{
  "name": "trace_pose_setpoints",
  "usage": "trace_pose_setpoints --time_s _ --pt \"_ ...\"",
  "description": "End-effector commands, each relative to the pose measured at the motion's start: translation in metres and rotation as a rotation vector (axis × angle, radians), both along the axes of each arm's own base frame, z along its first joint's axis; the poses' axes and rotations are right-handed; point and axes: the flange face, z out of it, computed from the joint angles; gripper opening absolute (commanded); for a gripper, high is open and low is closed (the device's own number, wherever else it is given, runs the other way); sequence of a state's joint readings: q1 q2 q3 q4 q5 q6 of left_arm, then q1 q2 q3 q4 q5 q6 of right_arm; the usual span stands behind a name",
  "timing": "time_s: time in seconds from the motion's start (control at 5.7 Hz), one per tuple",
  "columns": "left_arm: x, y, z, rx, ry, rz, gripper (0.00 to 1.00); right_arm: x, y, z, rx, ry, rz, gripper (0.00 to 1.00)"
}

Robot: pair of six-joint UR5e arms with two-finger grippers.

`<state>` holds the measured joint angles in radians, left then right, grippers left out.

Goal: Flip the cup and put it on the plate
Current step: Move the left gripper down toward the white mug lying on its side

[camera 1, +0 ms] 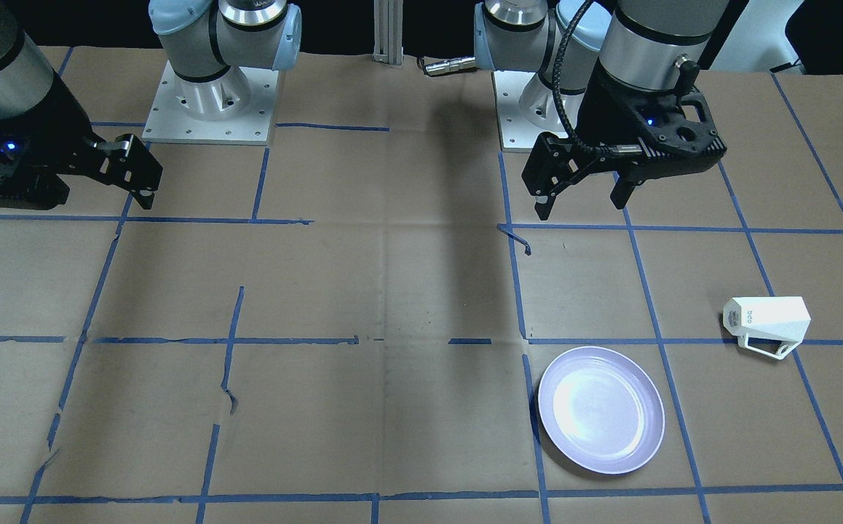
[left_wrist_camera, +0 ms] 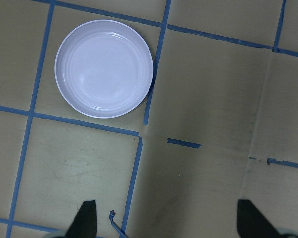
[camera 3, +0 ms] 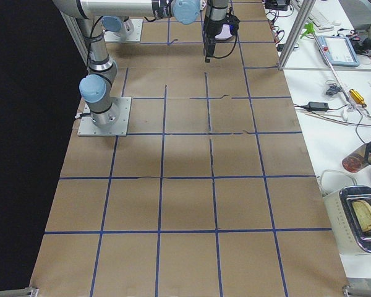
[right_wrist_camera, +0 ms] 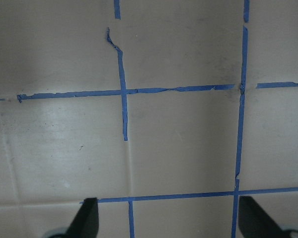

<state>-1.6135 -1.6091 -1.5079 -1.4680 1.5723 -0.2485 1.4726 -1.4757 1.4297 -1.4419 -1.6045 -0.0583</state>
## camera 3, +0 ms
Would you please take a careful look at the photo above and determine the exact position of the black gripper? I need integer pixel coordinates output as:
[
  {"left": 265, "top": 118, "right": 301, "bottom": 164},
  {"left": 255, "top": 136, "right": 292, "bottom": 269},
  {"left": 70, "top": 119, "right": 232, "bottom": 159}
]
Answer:
[{"left": 203, "top": 14, "right": 240, "bottom": 63}]

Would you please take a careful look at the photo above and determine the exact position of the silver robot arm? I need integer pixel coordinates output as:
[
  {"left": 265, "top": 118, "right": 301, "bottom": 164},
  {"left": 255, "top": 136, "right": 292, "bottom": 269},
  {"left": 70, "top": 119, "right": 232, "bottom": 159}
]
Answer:
[
  {"left": 88, "top": 1, "right": 239, "bottom": 63},
  {"left": 53, "top": 1, "right": 201, "bottom": 127}
]

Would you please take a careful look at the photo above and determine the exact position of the white keyboard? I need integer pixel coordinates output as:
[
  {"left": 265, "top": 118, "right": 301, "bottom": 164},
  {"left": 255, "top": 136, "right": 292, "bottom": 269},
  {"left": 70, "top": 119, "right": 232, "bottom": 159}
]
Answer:
[{"left": 309, "top": 8, "right": 334, "bottom": 32}]

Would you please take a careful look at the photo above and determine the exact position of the black power adapter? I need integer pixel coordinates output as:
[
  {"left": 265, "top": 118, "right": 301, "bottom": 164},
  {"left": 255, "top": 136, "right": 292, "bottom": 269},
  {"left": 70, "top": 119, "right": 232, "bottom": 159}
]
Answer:
[{"left": 307, "top": 101, "right": 330, "bottom": 112}]

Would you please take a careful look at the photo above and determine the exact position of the teach pendant tablet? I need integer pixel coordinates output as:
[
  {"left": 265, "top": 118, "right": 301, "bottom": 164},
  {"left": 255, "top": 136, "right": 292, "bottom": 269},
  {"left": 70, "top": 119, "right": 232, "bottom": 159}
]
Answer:
[{"left": 318, "top": 35, "right": 360, "bottom": 67}]

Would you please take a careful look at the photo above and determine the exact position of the wooden chopstick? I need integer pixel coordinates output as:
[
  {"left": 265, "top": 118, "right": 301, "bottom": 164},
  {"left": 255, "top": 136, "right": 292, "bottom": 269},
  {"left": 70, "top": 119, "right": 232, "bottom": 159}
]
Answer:
[{"left": 304, "top": 113, "right": 345, "bottom": 123}]

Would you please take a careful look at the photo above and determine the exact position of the yellow screwdriver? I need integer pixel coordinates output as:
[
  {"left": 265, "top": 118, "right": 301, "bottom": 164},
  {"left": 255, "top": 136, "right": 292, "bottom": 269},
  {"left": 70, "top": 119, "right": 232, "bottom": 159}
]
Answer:
[{"left": 349, "top": 88, "right": 367, "bottom": 108}]

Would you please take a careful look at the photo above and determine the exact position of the brown paper table cover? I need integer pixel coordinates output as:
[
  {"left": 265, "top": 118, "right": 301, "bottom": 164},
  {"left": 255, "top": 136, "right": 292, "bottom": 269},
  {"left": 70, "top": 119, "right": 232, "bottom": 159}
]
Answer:
[{"left": 30, "top": 1, "right": 346, "bottom": 296}]

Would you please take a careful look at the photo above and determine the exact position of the glass bottle black cap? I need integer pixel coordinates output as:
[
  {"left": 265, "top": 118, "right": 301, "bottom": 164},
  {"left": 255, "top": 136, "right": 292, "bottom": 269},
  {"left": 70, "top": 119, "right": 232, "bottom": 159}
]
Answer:
[{"left": 342, "top": 141, "right": 371, "bottom": 173}]

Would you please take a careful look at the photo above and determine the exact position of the white toaster with bread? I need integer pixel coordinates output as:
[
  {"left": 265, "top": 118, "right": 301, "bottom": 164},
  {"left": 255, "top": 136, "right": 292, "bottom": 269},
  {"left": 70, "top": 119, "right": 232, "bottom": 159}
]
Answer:
[{"left": 323, "top": 185, "right": 371, "bottom": 256}]

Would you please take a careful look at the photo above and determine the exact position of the aluminium frame post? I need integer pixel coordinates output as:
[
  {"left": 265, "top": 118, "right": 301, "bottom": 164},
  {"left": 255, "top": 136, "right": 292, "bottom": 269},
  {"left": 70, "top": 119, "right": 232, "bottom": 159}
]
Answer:
[{"left": 278, "top": 0, "right": 315, "bottom": 70}]

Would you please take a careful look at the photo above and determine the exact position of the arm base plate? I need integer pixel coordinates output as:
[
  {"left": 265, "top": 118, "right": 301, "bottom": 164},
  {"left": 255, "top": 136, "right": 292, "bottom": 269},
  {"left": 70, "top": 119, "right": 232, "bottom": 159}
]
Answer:
[
  {"left": 104, "top": 19, "right": 143, "bottom": 43},
  {"left": 77, "top": 97, "right": 132, "bottom": 137}
]

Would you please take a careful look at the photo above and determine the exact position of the green handled reacher tool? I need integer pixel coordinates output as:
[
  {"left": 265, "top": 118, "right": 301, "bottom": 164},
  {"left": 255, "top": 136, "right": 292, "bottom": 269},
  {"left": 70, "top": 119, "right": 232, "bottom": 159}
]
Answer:
[{"left": 301, "top": 23, "right": 371, "bottom": 119}]

